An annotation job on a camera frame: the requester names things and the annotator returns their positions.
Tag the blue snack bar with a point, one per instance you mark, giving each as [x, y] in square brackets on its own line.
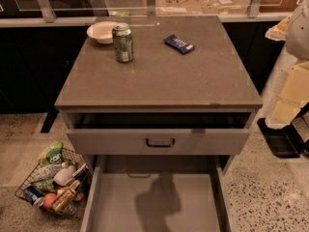
[178, 44]

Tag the black tray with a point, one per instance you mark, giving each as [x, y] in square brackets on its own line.
[284, 143]

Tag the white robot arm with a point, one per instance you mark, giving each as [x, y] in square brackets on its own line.
[287, 88]

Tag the green chip bag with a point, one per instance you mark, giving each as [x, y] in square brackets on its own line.
[51, 154]

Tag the orange fruit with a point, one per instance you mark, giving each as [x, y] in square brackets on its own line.
[49, 199]

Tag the grey drawer cabinet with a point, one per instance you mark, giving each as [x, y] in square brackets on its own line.
[159, 79]

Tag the green soda can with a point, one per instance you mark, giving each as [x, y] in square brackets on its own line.
[122, 41]

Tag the clear plastic water bottle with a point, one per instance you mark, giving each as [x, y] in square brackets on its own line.
[46, 172]

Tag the wire basket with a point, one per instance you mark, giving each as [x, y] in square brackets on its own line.
[48, 185]

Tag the grey drawer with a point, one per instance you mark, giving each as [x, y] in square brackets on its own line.
[157, 194]
[160, 133]

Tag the brown glass bottle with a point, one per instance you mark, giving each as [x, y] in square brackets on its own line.
[65, 198]

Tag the blue soda can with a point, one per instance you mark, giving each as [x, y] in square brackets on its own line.
[33, 196]

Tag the white bowl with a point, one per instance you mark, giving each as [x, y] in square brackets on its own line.
[102, 32]

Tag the grey top drawer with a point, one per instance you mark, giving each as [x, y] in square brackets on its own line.
[160, 133]

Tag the white plastic bottle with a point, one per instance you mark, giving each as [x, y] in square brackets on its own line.
[64, 175]

